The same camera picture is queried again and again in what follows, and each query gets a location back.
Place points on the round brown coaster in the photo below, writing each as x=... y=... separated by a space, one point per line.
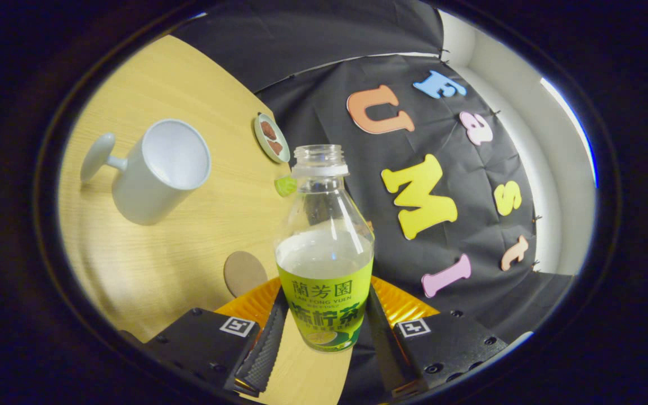
x=244 y=273

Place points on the brown food piece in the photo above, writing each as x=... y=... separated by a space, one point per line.
x=275 y=148
x=268 y=130

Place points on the clear juice bottle green label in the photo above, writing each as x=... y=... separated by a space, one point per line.
x=324 y=304

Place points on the slim white-capped green bottle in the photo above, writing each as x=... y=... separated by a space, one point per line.
x=286 y=185

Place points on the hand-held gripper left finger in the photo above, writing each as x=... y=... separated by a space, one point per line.
x=268 y=349

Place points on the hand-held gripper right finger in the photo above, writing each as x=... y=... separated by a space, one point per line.
x=383 y=349

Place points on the pale green plate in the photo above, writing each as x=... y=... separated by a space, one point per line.
x=262 y=143

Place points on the white cup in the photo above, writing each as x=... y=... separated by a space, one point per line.
x=149 y=191

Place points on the wooden table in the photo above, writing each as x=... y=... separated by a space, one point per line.
x=189 y=242

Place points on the ceiling light panel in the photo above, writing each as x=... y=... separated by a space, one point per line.
x=574 y=126

